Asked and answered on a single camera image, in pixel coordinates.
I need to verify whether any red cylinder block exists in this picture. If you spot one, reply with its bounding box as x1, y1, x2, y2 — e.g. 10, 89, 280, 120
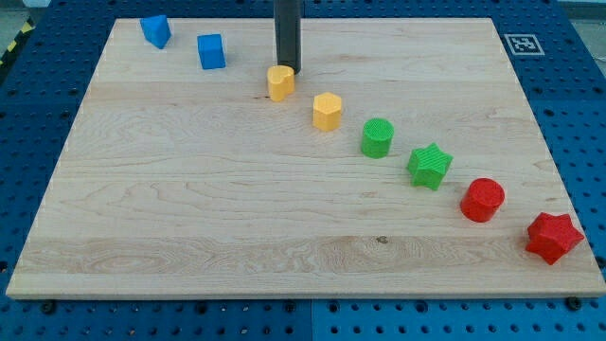
459, 178, 506, 223

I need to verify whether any blue triangular prism block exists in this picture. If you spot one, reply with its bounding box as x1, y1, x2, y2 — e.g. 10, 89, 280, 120
139, 14, 171, 49

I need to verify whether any red star block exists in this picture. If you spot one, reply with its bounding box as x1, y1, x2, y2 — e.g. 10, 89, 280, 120
526, 212, 585, 265

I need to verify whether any green star block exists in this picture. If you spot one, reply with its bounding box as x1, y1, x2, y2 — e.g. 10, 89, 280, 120
406, 143, 454, 190

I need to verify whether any green cylinder block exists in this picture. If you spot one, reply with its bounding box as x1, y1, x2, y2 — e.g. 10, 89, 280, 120
361, 117, 395, 159

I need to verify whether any black and yellow hazard tape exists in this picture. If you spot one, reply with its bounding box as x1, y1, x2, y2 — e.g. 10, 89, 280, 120
1, 17, 36, 69

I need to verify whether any light wooden board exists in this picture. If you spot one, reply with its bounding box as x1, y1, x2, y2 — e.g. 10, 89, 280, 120
7, 18, 605, 300

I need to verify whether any blue cube block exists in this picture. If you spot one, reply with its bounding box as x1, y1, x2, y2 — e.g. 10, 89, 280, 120
197, 33, 226, 69

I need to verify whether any yellow heart block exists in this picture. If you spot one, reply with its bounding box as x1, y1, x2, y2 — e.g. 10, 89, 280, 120
266, 65, 295, 102

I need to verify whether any yellow hexagon block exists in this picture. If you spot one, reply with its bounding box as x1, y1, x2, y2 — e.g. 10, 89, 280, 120
312, 92, 342, 132

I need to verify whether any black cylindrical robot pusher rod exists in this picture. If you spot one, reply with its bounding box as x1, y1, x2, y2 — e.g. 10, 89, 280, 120
274, 0, 302, 74

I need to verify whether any white fiducial marker tag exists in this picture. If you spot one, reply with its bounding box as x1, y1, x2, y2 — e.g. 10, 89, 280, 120
504, 33, 544, 56

